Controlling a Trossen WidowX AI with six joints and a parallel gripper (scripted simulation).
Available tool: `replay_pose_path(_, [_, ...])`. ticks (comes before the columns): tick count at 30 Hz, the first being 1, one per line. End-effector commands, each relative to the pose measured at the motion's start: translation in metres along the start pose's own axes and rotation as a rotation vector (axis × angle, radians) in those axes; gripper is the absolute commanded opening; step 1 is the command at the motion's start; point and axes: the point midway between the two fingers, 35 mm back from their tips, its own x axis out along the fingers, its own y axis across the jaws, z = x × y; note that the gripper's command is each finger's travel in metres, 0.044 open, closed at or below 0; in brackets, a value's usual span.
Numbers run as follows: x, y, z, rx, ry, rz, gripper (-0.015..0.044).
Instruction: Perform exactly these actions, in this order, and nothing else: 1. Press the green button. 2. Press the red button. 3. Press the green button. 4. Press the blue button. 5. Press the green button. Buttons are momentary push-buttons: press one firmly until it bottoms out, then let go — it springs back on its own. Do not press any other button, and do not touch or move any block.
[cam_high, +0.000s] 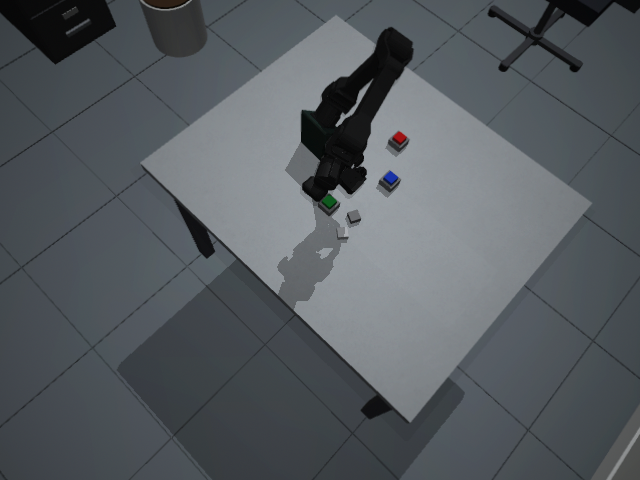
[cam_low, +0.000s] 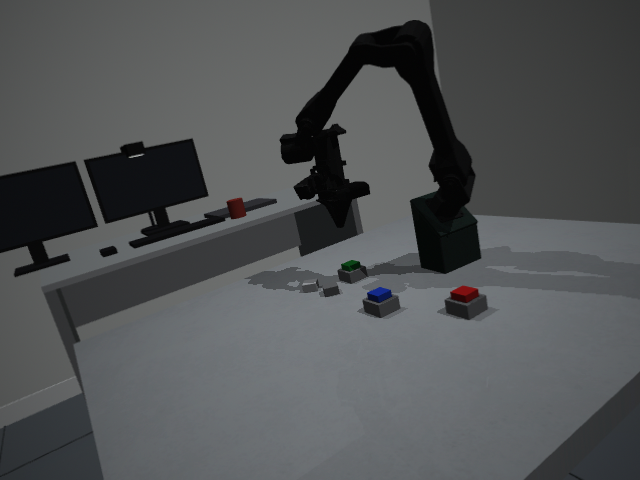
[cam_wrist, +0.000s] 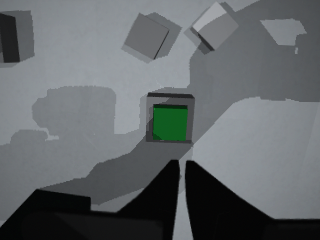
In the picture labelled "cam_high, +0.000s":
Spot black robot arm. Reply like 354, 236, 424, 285
310, 27, 413, 195

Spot green button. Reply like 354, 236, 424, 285
318, 193, 340, 216

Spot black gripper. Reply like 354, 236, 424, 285
302, 152, 364, 202

